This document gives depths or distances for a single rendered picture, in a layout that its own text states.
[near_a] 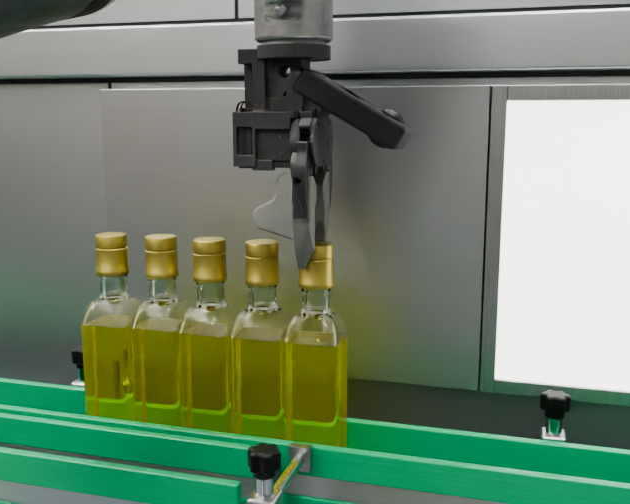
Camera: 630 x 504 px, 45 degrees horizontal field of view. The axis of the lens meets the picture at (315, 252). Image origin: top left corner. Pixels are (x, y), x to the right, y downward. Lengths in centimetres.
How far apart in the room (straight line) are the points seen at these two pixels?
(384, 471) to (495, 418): 21
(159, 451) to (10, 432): 18
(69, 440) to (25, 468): 7
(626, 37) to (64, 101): 67
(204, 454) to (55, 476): 14
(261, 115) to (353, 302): 27
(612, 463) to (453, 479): 16
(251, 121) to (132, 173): 28
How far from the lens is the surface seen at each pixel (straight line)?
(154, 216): 96
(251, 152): 74
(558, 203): 85
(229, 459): 79
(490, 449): 82
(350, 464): 77
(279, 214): 73
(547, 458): 82
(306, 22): 72
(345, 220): 87
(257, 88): 75
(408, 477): 77
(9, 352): 117
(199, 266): 79
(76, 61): 102
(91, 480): 78
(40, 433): 89
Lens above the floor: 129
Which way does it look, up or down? 10 degrees down
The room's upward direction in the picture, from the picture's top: straight up
